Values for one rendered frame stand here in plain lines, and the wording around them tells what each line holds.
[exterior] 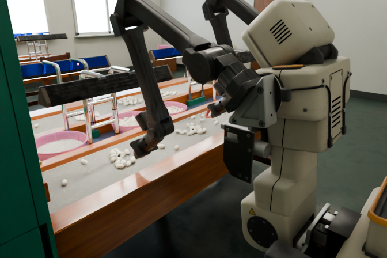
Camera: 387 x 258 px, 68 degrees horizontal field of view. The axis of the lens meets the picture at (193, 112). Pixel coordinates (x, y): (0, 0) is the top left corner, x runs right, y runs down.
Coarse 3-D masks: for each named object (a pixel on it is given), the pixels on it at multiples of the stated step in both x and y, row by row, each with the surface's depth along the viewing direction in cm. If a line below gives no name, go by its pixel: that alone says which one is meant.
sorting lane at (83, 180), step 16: (176, 128) 163; (208, 128) 163; (128, 144) 144; (176, 144) 144; (192, 144) 143; (80, 160) 128; (96, 160) 128; (128, 160) 128; (144, 160) 128; (160, 160) 128; (48, 176) 115; (64, 176) 115; (80, 176) 115; (96, 176) 115; (112, 176) 115; (64, 192) 105; (80, 192) 105
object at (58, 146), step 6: (48, 144) 146; (54, 144) 147; (60, 144) 145; (66, 144) 145; (72, 144) 146; (78, 144) 145; (42, 150) 139; (48, 150) 138; (54, 150) 138; (60, 150) 138
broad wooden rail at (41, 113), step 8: (176, 80) 271; (184, 80) 271; (136, 88) 242; (160, 88) 249; (104, 96) 219; (120, 96) 221; (72, 104) 200; (80, 104) 199; (96, 104) 207; (32, 112) 183; (40, 112) 183; (48, 112) 183; (56, 112) 186
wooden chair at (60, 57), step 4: (68, 52) 358; (40, 56) 324; (44, 56) 327; (48, 56) 334; (52, 56) 338; (56, 56) 343; (60, 56) 349; (64, 56) 354; (68, 56) 358; (40, 60) 326; (48, 60) 333; (52, 60) 339; (56, 60) 344; (72, 76) 368; (44, 80) 333; (48, 80) 335; (72, 80) 369; (44, 84) 335; (48, 84) 336
